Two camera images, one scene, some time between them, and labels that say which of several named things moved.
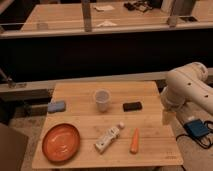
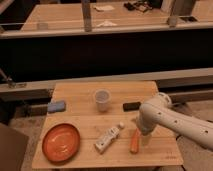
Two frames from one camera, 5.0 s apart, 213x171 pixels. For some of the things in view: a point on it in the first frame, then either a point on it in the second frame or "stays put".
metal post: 86,11 stays put
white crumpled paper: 106,23 stays put
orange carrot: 134,145 stays put
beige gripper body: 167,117 to 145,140
